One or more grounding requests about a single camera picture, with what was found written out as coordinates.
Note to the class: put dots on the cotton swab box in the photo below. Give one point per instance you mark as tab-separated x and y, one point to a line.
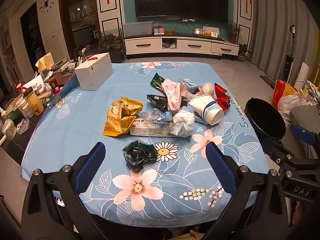
9	130

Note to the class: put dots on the black trash bin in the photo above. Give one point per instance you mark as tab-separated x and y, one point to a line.
265	120

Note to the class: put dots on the small potted plant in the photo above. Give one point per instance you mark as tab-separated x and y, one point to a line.
242	55

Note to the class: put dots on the clear packaging with white label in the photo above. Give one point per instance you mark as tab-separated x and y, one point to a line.
150	129

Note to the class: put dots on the black television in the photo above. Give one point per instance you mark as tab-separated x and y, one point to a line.
180	0

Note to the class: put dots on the white paper roll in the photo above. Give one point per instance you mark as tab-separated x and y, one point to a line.
303	72

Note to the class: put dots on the black wall clock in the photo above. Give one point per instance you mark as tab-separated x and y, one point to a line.
47	3

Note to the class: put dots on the green snack packet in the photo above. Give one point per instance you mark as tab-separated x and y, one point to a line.
156	81
158	101

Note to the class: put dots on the bushy green plant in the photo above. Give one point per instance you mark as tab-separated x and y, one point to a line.
107	42

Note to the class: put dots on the white storage box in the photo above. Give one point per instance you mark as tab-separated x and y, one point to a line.
93	72

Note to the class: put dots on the tall potted plant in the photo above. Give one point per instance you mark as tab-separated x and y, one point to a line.
233	36

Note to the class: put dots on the yellow snack bag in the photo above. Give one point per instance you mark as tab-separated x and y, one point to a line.
117	120

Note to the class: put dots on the dark green crumpled wrapper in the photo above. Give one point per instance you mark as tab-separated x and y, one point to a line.
138	153

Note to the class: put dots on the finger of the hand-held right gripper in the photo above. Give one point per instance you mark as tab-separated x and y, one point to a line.
303	133
277	152

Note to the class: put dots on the red snack wrapper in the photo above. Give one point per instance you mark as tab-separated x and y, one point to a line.
221	95

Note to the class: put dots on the white paper cup blue stripes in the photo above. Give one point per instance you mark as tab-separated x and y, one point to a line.
205	107

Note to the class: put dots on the crumpled white tissue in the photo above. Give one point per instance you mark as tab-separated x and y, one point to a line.
183	117

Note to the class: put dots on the upright vacuum cleaner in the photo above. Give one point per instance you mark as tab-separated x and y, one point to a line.
288	65

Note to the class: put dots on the yellow cloth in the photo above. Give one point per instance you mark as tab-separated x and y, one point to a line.
45	61

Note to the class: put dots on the grey chair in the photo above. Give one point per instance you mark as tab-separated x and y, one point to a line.
303	116

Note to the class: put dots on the orange shopping bag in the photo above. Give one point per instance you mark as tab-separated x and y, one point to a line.
281	92

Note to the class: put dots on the red jar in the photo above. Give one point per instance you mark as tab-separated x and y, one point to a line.
53	85

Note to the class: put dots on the clear storage bin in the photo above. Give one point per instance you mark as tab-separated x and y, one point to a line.
137	28

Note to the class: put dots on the blue floral tablecloth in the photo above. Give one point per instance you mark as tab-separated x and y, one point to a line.
87	120

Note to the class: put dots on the black plant stand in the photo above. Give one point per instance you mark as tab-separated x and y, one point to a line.
116	56

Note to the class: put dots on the large white plastic bag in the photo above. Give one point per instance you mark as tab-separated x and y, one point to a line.
290	102

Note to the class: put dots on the yellow can brown lid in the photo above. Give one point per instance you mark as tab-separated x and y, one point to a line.
33	103

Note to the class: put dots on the green bowl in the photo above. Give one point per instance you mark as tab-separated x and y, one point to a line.
11	111

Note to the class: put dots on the brown floor mat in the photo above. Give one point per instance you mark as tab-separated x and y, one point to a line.
267	80

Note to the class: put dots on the small blue red box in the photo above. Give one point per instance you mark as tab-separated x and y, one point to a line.
158	30

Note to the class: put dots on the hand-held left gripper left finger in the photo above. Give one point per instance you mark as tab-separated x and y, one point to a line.
91	161

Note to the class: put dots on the white power strip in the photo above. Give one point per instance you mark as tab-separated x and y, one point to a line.
187	19

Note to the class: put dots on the white television cabinet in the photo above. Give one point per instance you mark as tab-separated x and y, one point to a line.
192	46

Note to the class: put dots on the dark red wrapper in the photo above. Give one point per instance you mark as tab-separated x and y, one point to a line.
198	89

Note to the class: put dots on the white pill bottle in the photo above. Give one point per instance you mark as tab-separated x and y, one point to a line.
27	108

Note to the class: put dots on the pink plastic wrapper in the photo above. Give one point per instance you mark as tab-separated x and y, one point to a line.
173	93

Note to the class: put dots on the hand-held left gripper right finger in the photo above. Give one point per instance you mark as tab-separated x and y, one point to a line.
220	167

